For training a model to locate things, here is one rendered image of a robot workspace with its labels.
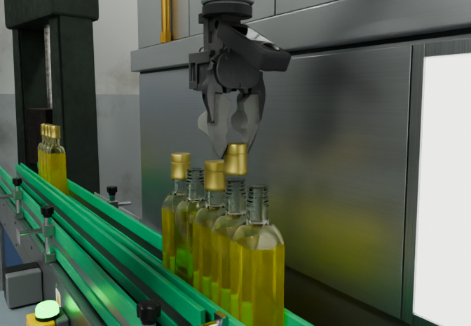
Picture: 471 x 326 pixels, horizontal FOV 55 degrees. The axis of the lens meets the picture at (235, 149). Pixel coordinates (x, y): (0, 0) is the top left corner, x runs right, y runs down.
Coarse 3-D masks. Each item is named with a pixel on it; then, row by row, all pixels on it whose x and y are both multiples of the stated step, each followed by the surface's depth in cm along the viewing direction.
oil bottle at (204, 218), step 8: (200, 208) 70; (208, 208) 69; (216, 208) 69; (224, 208) 70; (200, 216) 69; (208, 216) 68; (216, 216) 68; (200, 224) 69; (208, 224) 68; (200, 232) 69; (208, 232) 68; (200, 240) 70; (208, 240) 68; (200, 248) 70; (208, 248) 68; (200, 256) 70; (208, 256) 68; (200, 264) 70; (208, 264) 68; (200, 272) 70; (208, 272) 68; (200, 280) 70; (208, 280) 68; (200, 288) 70; (208, 288) 69; (208, 296) 69
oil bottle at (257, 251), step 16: (240, 224) 61; (256, 224) 60; (272, 224) 61; (240, 240) 60; (256, 240) 58; (272, 240) 59; (240, 256) 60; (256, 256) 58; (272, 256) 59; (240, 272) 60; (256, 272) 58; (272, 272) 60; (240, 288) 60; (256, 288) 58; (272, 288) 60; (240, 304) 60; (256, 304) 59; (272, 304) 60; (240, 320) 61; (256, 320) 59; (272, 320) 60
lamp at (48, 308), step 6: (36, 306) 90; (42, 306) 89; (48, 306) 89; (54, 306) 90; (36, 312) 89; (42, 312) 89; (48, 312) 89; (54, 312) 90; (36, 318) 89; (42, 318) 89; (48, 318) 89; (54, 318) 90
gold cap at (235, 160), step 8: (232, 144) 63; (240, 144) 63; (232, 152) 63; (240, 152) 63; (224, 160) 64; (232, 160) 63; (240, 160) 64; (224, 168) 65; (232, 168) 64; (240, 168) 64
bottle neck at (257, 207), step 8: (256, 184) 61; (264, 184) 61; (248, 192) 60; (256, 192) 59; (264, 192) 59; (248, 200) 60; (256, 200) 59; (264, 200) 60; (248, 208) 60; (256, 208) 59; (264, 208) 60; (248, 216) 60; (256, 216) 60; (264, 216) 60
